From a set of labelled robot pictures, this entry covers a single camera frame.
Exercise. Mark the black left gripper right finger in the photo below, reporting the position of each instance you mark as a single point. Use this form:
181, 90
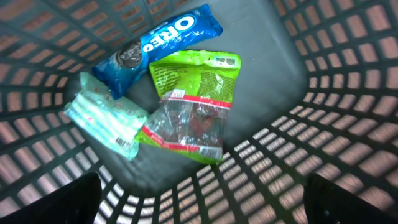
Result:
328, 203

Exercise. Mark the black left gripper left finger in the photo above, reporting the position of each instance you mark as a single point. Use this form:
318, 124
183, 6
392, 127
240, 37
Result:
75, 203

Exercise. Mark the mint green wipes pack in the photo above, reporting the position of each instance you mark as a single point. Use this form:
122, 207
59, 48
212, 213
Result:
114, 123

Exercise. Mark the blue Oreo cookie pack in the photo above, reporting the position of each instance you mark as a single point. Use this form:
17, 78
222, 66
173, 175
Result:
128, 64

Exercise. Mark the green snack bag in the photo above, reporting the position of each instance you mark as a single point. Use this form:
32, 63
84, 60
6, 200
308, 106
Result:
196, 89

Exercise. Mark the dark grey plastic basket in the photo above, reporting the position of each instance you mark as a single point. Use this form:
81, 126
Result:
317, 93

